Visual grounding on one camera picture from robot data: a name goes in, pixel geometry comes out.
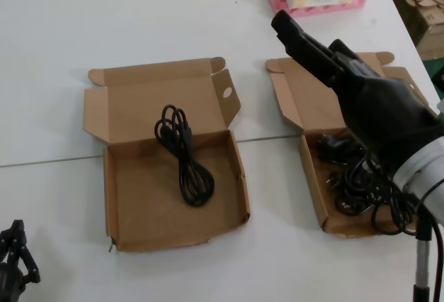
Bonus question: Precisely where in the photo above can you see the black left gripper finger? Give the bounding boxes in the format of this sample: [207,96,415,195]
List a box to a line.
[9,219,42,284]
[0,227,17,265]

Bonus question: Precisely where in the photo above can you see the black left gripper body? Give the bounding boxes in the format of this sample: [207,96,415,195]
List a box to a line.
[0,262,28,296]

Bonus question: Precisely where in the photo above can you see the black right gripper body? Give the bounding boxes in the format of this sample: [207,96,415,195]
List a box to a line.
[327,39,440,180]

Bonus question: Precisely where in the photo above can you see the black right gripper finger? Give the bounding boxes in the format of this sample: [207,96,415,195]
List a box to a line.
[279,9,345,71]
[271,10,340,88]

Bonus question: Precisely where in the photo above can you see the open cardboard box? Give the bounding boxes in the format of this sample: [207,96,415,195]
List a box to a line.
[265,51,432,240]

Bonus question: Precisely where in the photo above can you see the large cardboard box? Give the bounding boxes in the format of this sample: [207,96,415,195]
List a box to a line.
[388,0,444,50]

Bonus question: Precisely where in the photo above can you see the cardboard box with holed flap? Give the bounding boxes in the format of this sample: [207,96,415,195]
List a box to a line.
[83,56,252,253]

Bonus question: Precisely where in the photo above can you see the black power cord with plug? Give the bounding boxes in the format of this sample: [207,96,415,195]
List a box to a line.
[326,161,395,217]
[314,133,365,165]

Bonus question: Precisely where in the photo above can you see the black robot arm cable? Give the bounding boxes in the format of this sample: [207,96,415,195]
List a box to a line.
[362,149,444,302]

